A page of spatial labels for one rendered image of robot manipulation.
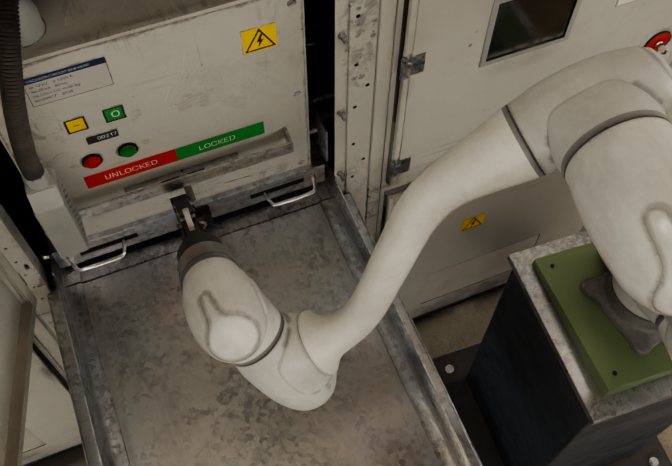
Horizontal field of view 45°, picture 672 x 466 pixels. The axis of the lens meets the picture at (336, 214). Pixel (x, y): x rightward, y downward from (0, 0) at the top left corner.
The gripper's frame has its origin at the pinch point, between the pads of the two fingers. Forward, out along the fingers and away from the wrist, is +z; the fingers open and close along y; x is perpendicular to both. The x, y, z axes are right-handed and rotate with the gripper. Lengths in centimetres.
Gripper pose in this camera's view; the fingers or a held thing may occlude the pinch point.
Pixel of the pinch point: (182, 207)
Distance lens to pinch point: 142.7
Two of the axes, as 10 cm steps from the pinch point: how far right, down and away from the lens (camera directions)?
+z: -3.3, -4.3, 8.4
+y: 1.8, 8.4, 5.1
